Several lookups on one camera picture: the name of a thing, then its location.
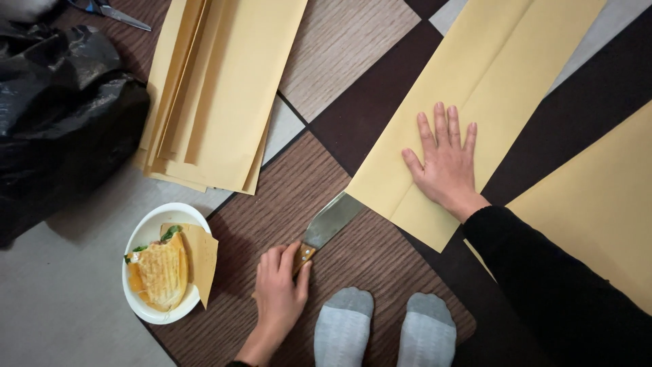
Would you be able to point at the stack of yellow paper strips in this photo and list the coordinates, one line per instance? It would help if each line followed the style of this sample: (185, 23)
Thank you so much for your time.
(224, 86)

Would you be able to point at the grey cloth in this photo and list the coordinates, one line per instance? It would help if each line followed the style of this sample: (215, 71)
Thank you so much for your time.
(23, 7)

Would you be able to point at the person's right hand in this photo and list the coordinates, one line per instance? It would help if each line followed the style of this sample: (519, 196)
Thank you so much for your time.
(445, 165)

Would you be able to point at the person's right grey sock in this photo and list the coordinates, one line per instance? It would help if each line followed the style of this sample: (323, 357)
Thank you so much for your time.
(427, 334)

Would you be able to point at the steel scissors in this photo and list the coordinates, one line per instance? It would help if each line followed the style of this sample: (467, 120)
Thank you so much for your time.
(119, 15)

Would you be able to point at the person's left hand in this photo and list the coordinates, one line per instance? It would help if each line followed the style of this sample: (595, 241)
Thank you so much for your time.
(277, 300)

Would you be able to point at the white bowl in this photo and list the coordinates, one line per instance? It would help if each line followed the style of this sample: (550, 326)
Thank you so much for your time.
(147, 229)

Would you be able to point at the grilled sandwich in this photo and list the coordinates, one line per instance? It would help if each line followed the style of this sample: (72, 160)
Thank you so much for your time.
(160, 272)

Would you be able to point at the large yellow paper sheet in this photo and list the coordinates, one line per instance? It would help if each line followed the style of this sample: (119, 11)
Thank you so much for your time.
(601, 214)

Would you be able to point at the brown patterned floor mat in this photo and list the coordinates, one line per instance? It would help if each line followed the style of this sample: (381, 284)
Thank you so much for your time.
(356, 255)

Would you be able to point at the person's left grey sock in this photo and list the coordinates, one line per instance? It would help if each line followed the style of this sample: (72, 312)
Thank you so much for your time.
(342, 329)

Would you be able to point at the black plastic bag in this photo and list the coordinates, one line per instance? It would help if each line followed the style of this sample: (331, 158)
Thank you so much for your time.
(61, 127)

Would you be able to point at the person's grey sock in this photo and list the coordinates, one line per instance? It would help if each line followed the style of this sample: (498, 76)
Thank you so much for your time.
(427, 334)
(342, 329)

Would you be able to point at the small yellow paper piece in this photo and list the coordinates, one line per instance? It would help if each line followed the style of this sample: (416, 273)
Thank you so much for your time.
(202, 255)

